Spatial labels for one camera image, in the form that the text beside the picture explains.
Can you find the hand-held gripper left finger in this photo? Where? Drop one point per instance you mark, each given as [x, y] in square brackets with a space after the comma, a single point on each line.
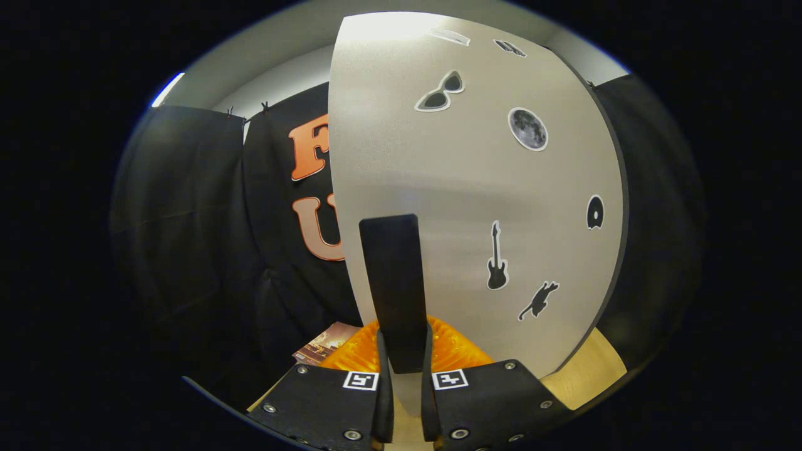
[313, 401]

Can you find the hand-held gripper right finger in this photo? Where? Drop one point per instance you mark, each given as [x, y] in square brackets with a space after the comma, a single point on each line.
[495, 401]

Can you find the beige shoe cabinet door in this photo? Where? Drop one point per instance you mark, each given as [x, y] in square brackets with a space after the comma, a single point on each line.
[470, 188]

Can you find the brown cover book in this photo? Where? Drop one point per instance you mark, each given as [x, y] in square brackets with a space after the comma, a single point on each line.
[322, 346]

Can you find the black backdrop cloth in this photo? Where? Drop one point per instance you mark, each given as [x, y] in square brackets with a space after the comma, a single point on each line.
[188, 219]

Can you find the row of black cloth clips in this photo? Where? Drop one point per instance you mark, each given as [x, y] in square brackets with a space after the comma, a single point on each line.
[265, 106]

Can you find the narrow ceiling light panel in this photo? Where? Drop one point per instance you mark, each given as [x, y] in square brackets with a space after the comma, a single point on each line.
[168, 89]

